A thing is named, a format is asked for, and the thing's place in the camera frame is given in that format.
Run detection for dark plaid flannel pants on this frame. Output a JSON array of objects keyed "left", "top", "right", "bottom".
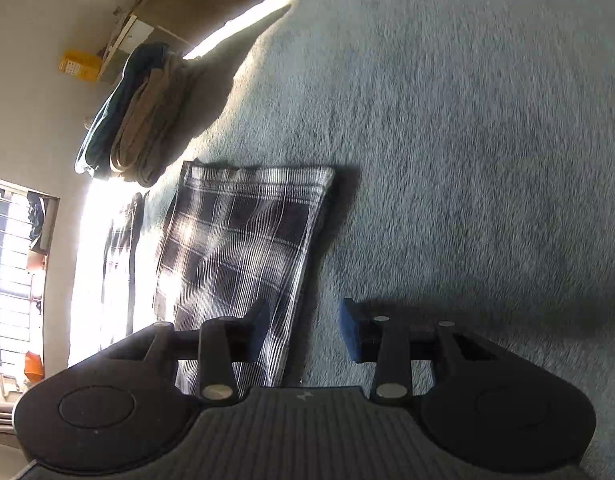
[{"left": 100, "top": 159, "right": 337, "bottom": 396}]

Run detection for folded clothes stack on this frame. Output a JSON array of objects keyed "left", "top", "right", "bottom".
[{"left": 74, "top": 42, "right": 194, "bottom": 188}]

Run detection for window security bars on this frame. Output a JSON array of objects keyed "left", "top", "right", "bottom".
[{"left": 0, "top": 188, "right": 40, "bottom": 376}]

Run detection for dark cloth in box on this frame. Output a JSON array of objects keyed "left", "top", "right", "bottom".
[{"left": 27, "top": 191, "right": 58, "bottom": 255}]

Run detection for grey curtain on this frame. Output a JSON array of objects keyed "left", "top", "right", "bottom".
[{"left": 0, "top": 402, "right": 15, "bottom": 434}]

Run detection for yellow box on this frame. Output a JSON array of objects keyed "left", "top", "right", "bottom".
[{"left": 59, "top": 50, "right": 102, "bottom": 81}]

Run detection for white low shelf unit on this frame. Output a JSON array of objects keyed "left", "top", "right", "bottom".
[{"left": 84, "top": 4, "right": 190, "bottom": 129}]

